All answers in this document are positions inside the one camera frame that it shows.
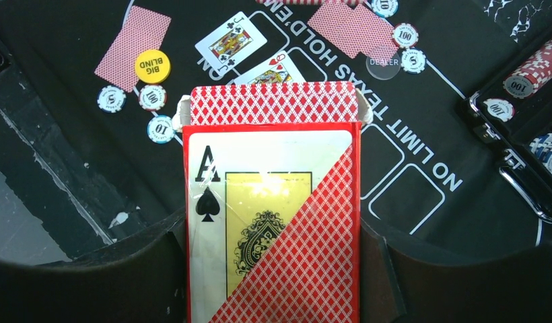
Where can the yellow big blind button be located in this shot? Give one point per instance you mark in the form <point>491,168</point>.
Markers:
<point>152,66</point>

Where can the blue white loose chips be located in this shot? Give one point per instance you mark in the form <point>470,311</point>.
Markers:
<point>541,147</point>

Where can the playing card deck box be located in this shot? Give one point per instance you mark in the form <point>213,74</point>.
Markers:
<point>273,201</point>

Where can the black poker table mat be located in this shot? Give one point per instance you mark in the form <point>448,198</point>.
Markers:
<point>422,170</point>

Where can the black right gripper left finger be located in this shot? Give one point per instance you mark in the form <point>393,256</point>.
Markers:
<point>137,279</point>

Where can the red card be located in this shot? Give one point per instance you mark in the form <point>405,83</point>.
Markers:
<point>354,30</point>

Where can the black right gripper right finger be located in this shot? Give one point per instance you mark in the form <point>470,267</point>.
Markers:
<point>404,279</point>

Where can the clear dealer button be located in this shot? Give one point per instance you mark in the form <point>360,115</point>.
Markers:
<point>383,63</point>

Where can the white chip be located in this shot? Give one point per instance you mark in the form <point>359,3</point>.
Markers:
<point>152,97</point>
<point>500,109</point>
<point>405,35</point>

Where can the red card player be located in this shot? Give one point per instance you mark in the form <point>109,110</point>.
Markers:
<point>142,30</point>

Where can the jack of clubs card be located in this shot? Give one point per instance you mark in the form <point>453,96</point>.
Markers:
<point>231,43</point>

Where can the light blue chip row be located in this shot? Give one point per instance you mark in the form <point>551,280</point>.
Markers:
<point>160,129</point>

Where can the red poker chip stack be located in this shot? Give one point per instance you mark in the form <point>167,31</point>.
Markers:
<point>532,75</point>

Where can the queen of hearts card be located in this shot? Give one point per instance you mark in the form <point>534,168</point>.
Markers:
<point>278,69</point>

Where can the black poker chip case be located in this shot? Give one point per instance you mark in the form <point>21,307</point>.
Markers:
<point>509,141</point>

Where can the white chip in case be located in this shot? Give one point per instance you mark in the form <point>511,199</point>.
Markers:
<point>500,109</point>

